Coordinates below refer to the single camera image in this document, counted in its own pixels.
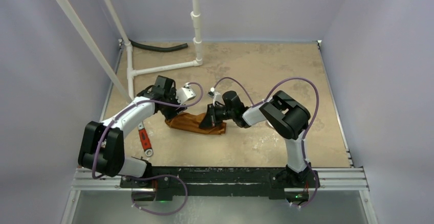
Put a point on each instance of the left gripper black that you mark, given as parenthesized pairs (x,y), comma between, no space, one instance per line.
(169,114)

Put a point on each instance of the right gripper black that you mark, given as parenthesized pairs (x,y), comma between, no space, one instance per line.
(210,113)

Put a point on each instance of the orange cloth napkin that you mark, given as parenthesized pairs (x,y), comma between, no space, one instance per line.
(190,123)

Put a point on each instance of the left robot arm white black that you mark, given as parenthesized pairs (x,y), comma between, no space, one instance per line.
(102,146)

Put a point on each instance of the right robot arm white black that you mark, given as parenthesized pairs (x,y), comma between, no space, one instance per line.
(288,117)

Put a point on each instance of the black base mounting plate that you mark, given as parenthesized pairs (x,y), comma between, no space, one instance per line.
(272,182)

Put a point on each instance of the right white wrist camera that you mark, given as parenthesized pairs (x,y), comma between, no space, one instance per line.
(215,96)

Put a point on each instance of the red handled adjustable wrench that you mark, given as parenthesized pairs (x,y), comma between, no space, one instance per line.
(145,141)

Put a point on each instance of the aluminium extrusion rail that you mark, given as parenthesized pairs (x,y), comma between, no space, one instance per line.
(331,179)

